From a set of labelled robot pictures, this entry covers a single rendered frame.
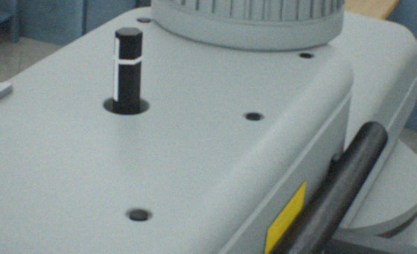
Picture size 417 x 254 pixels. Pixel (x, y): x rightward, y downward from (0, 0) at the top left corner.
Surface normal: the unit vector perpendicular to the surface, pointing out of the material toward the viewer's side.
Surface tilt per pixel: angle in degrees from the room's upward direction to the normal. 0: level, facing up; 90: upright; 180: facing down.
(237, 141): 0
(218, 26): 90
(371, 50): 4
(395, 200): 0
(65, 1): 90
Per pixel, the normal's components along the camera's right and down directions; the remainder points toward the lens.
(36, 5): -0.42, 0.37
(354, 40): 0.06, -0.90
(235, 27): -0.19, 0.41
